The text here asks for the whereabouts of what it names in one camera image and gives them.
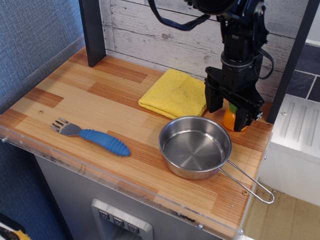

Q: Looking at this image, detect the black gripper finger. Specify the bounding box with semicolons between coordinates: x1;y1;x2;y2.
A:
205;83;224;113
233;106;257;132

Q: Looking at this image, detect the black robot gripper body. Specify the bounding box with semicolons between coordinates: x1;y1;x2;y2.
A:
205;58;265;120

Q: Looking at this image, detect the orange toy carrot green top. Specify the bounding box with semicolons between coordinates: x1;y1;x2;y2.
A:
222;102;238;131

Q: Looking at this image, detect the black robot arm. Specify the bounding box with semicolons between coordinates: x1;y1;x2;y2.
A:
187;0;273;132

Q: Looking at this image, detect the yellow folded towel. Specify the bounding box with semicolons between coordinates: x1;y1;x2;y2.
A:
138;69;207;120

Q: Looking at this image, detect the white ribbed side unit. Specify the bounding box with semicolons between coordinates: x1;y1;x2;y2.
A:
258;94;320;205

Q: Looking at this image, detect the silver dispenser button panel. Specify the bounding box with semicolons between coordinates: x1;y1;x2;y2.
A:
91;198;154;240

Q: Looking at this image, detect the clear acrylic table edge guard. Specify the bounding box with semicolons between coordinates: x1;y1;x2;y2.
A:
0;127;244;240

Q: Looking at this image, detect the yellow black object floor corner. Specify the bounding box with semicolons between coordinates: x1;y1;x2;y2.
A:
0;226;31;240

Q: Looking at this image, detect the stainless steel pan wire handle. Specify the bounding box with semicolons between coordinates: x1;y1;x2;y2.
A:
158;116;275;204

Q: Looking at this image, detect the dark right frame post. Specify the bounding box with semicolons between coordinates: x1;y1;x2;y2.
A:
266;0;320;124

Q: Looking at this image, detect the dark frame post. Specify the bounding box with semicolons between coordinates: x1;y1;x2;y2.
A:
78;0;106;67
266;0;320;124

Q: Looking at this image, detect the dark left frame post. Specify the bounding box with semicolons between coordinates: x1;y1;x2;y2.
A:
78;0;106;67

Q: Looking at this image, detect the blue handled metal fork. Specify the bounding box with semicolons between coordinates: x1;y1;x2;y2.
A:
50;117;131;157

